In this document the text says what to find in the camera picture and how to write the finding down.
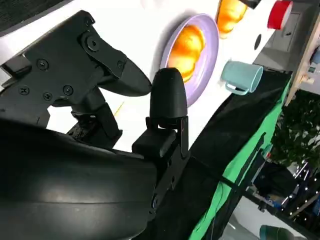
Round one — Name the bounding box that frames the light wooden board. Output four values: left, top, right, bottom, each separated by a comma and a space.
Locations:
284, 0, 320, 107

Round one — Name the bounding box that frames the dark teal mug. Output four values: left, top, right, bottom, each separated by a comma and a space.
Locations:
259, 224, 298, 240

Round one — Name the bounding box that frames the green cloth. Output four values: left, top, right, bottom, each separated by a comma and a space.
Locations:
186, 77, 292, 240

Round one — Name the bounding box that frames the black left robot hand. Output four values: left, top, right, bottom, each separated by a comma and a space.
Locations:
241, 0, 261, 10

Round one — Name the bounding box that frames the lilac plate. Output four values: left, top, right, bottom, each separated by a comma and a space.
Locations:
159, 13, 220, 108

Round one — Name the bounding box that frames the green leafy plant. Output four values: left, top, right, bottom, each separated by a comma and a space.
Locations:
271, 89, 320, 171

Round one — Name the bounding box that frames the orange toy bread roll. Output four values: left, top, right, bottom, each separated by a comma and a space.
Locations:
215, 0, 248, 40
168, 24, 207, 83

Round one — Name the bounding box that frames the pale green mug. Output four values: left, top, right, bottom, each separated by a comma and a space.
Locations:
221, 60, 264, 96

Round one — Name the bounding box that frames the black cloth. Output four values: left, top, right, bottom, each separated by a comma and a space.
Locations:
149, 69, 293, 240

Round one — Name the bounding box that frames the black round table grommet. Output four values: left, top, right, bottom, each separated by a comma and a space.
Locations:
253, 33, 263, 51

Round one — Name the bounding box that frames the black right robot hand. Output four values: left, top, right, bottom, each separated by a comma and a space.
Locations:
0, 9, 190, 240

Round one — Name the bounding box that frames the red cup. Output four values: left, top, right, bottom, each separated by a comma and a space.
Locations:
266, 0, 294, 30

